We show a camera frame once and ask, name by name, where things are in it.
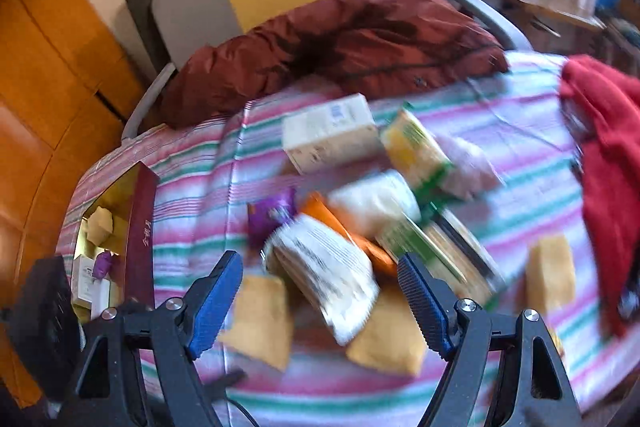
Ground small white box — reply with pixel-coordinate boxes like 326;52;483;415
71;254;112;315

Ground small purple packet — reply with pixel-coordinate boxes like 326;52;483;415
92;251;115;281

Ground yellow pastry packet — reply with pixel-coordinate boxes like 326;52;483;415
524;234;577;317
217;274;295;372
346;284;428;377

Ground yellow green snack packet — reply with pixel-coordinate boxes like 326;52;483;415
381;106;455;200

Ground black cable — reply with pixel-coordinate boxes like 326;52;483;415
200;369;266;427

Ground maroon puffer jacket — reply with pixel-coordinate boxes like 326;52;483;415
160;0;510;130

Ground plain white snack packet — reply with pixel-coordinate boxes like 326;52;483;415
327;170;422;239

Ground red fleece garment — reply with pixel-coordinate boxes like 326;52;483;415
559;56;640;338

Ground maroon gift box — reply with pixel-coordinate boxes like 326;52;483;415
72;161;161;315

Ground orange wooden wardrobe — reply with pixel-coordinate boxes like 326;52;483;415
0;0;151;408

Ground white printed snack packet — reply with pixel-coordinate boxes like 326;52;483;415
263;213;382;347

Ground purple snack packet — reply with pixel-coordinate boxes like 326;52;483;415
246;188;297;249

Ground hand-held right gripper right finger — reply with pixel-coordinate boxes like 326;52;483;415
397;252;583;427

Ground orange snack packet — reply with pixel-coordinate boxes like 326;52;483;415
299;192;397;275

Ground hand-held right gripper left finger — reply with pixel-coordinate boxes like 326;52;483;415
47;249;246;427

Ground white carton box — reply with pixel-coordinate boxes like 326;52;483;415
281;93;380;175

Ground clear green cracker packet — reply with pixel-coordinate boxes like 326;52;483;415
377;206;507;310

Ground pale pink snack packet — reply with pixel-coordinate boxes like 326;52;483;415
446;138;503;200

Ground pale yellow packet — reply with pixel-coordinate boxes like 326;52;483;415
86;206;117;245

